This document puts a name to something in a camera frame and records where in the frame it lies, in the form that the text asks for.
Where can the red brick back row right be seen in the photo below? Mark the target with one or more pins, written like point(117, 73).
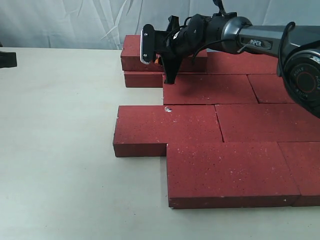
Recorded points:
point(220, 63)

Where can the red brick top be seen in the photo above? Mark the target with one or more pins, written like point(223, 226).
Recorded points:
point(130, 59)

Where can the red brick second row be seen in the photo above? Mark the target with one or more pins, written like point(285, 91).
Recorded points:
point(209, 90)
point(269, 89)

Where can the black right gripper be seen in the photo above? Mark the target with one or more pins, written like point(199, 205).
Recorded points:
point(178, 42)

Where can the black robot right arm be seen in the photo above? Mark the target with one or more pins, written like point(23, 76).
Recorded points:
point(296, 48)

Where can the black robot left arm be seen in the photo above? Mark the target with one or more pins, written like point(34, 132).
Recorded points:
point(8, 59)

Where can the white backdrop curtain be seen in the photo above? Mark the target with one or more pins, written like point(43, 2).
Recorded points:
point(103, 24)

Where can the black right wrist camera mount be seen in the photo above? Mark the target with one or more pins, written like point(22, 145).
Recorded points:
point(147, 44)

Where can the red brick third row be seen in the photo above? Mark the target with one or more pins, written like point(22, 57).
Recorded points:
point(267, 122)

